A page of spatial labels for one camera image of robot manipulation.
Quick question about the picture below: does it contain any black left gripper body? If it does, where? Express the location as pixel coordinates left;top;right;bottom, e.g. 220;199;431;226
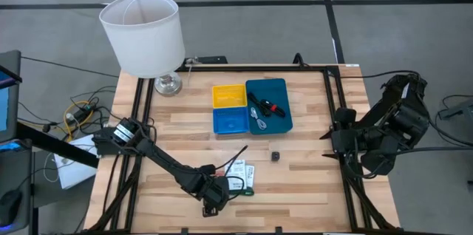
197;174;231;208

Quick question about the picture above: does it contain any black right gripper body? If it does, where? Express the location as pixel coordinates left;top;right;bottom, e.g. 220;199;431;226
330;126;361;154

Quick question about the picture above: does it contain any white labelled box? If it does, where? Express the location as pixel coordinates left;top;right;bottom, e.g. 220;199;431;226
223;159;247;191

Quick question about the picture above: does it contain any red and black tool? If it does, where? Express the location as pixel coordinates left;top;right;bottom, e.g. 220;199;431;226
259;98;287;118

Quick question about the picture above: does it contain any white cable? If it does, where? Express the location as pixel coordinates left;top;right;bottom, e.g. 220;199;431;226
249;106;268;131

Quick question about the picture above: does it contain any large teal plastic bin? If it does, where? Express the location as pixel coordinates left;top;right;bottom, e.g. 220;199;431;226
245;78;293;136

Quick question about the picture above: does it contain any small blue plastic bin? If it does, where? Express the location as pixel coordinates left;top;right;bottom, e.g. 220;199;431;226
212;106;251;135

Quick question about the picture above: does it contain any small yellow plastic bin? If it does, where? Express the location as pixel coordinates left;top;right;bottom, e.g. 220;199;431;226
211;84;248;109

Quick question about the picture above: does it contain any grey floor device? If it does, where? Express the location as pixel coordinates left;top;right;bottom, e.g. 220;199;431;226
438;96;473;122

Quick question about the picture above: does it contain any white flat carton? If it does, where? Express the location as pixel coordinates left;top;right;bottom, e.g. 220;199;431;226
53;134;99;191

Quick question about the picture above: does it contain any black power strip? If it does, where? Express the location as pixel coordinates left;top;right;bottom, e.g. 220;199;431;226
65;103;98;125

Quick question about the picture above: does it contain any black diagonal metal bar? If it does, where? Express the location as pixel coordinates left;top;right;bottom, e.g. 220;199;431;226
16;122;101;169

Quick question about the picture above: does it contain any white shade table lamp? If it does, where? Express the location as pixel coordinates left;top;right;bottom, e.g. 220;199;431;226
98;0;186;98

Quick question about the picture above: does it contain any dark grey side desk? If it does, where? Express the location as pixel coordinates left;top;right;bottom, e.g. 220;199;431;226
0;140;35;234

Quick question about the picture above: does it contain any black computer mouse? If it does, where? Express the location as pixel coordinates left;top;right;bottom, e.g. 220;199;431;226
0;189;24;228

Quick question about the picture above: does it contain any grey monitor with blue screen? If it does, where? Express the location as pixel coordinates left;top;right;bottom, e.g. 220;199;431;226
0;50;22;143

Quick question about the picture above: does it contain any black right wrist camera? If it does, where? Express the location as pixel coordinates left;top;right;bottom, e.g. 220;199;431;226
334;107;358;128

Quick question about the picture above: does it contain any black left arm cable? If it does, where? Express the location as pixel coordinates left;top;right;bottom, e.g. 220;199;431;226
215;145;249;202

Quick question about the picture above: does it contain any black cable clamp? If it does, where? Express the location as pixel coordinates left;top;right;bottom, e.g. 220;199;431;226
293;52;307;68

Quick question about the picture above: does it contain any black floor cable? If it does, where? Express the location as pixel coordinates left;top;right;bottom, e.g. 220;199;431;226
434;94;473;149

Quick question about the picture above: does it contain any black aluminium table frame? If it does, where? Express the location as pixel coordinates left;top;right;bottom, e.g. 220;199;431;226
86;64;399;234

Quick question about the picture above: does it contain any yellow cable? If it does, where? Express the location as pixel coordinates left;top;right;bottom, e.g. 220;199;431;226
64;100;96;142

